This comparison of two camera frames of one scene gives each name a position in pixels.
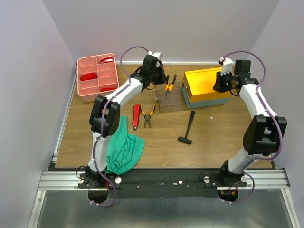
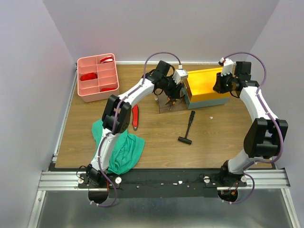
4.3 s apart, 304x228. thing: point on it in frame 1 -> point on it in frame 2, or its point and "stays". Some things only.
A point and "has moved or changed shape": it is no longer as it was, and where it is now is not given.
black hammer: x=185 y=139 stays
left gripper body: x=156 y=76 -> x=168 y=85
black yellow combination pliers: x=168 y=87 has moved or changed shape
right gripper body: x=219 y=83 stays
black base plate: x=145 y=183 stays
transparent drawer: x=176 y=100 stays
